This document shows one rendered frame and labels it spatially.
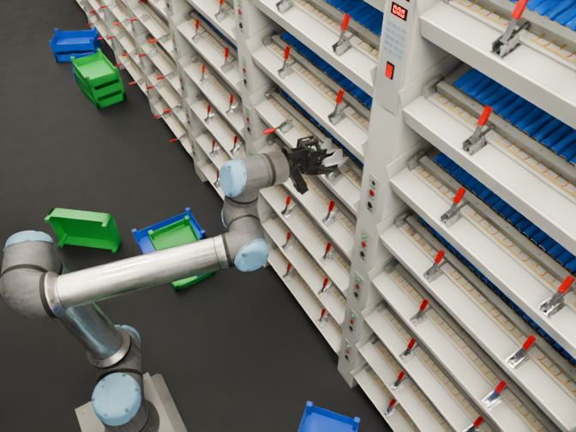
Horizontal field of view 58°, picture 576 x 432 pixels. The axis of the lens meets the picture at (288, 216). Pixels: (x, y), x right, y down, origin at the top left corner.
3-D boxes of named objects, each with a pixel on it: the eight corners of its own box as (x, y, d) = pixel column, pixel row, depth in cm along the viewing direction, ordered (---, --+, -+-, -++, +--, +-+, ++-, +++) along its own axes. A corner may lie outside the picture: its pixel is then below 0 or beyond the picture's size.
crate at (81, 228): (65, 235, 259) (58, 247, 254) (51, 207, 245) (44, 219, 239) (122, 242, 256) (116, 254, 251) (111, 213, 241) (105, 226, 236)
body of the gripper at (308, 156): (330, 148, 138) (292, 158, 133) (324, 174, 144) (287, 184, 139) (315, 134, 143) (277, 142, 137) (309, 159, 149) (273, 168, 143)
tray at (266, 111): (360, 221, 147) (353, 203, 139) (258, 115, 183) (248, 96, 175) (416, 180, 148) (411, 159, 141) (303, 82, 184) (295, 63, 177)
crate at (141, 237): (149, 267, 245) (146, 257, 239) (135, 240, 257) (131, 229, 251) (207, 243, 255) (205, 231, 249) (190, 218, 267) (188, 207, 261)
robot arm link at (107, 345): (107, 393, 183) (-19, 279, 126) (106, 350, 194) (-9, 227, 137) (149, 381, 183) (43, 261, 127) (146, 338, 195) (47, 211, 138)
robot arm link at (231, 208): (225, 241, 140) (229, 209, 131) (218, 211, 147) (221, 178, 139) (258, 238, 143) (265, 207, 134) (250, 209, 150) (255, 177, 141)
